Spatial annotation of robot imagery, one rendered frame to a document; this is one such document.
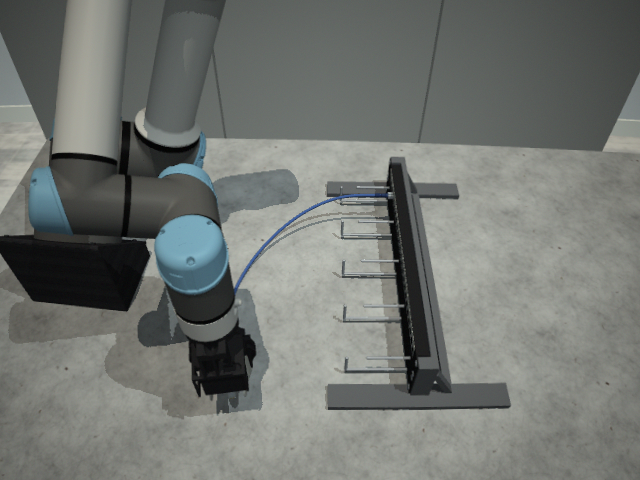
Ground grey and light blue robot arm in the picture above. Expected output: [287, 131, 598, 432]
[28, 0, 242, 342]

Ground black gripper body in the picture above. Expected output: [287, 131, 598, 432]
[186, 318, 249, 397]

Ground blue network cable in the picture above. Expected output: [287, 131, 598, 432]
[234, 193, 381, 294]

